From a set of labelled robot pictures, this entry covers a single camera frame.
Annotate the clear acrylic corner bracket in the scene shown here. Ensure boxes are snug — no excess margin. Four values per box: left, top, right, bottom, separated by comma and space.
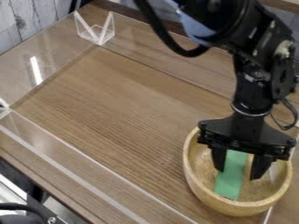
73, 11, 116, 46

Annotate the black metal clamp bracket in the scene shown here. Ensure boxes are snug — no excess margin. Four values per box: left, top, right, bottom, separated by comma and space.
25, 195, 60, 224

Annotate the round wooden bowl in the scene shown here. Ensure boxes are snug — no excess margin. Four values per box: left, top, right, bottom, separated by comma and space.
181, 128, 293, 217

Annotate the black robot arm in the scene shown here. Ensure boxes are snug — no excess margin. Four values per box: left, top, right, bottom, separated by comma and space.
133, 0, 299, 180

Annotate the green flat rectangular block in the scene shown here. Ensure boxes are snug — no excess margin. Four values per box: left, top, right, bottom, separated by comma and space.
213, 150, 248, 200

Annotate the black cable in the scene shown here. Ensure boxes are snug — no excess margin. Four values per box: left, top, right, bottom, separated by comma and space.
0, 200, 29, 212

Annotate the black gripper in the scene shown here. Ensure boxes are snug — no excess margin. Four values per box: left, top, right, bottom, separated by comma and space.
199, 112, 295, 180

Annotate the clear acrylic enclosure wall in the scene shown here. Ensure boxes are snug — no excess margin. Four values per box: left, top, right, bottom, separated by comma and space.
0, 10, 299, 224

